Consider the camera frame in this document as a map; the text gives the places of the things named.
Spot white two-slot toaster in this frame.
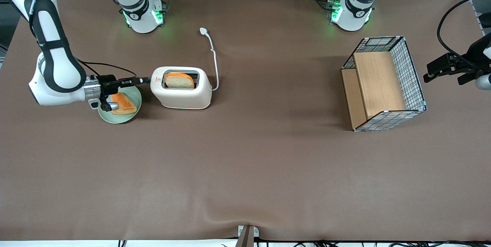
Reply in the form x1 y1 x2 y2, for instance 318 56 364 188
150 66 213 110

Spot toast slice with orange crust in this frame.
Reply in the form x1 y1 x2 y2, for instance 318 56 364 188
165 72 196 89

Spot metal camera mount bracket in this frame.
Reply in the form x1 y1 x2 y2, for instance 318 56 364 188
235 224 260 247

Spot pale green round plate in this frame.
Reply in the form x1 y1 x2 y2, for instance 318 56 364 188
97 85 143 124

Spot white toaster power cable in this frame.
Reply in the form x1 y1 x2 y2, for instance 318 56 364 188
199 27 219 91

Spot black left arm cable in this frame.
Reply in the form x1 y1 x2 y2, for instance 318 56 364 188
437 0 491 68

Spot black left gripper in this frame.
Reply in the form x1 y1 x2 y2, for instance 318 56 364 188
423 32 491 86

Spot triangular orange bread piece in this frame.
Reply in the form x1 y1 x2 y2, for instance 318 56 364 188
110 92 138 115

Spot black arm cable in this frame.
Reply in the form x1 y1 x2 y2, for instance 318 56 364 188
77 59 138 80
437 0 491 68

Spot wire basket with wooden shelf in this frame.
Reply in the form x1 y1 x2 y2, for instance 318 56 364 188
340 36 427 133

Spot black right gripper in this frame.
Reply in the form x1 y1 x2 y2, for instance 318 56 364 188
98 74 150 112

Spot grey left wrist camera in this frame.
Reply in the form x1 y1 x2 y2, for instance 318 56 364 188
475 73 491 91

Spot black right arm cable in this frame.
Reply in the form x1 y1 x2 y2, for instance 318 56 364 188
77 59 138 80

